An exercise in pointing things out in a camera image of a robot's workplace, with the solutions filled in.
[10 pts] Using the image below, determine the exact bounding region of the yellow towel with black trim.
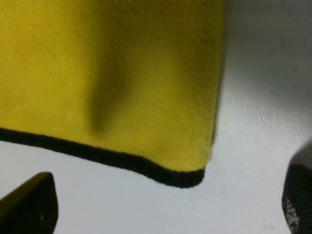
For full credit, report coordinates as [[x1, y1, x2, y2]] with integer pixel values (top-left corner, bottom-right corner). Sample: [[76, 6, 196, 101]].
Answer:
[[0, 0, 224, 188]]

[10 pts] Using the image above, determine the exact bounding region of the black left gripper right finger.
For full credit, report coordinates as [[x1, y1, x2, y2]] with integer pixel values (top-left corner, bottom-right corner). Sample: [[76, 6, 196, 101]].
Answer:
[[282, 164, 312, 234]]

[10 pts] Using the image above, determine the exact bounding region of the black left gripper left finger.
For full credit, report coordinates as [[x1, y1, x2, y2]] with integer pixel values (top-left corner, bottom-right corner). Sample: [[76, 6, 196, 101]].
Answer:
[[0, 172, 59, 234]]

